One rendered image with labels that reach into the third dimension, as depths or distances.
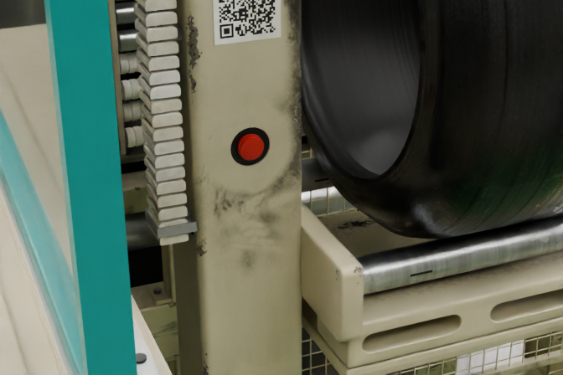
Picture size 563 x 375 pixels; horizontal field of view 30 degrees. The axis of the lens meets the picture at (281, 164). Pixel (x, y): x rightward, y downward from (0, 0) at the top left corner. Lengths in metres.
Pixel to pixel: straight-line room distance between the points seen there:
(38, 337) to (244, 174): 0.72
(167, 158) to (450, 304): 0.38
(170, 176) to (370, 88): 0.46
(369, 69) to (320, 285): 0.44
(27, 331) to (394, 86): 1.12
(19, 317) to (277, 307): 0.80
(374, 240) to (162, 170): 0.45
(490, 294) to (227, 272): 0.31
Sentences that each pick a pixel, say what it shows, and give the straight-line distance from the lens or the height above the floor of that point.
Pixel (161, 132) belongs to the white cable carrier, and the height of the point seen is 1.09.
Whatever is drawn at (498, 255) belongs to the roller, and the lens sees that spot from 1.29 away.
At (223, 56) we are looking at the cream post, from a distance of 1.12.
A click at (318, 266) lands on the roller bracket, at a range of 1.20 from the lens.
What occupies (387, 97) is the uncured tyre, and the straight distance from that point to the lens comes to 1.54.
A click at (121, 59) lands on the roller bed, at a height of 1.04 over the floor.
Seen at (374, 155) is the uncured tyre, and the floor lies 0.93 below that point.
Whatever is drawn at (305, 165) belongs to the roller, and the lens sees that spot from 1.46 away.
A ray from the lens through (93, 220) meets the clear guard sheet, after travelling 0.37.
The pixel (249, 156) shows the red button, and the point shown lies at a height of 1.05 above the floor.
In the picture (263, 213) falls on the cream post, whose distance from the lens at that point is 1.21.
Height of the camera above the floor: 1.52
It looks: 24 degrees down
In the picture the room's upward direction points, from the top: 1 degrees counter-clockwise
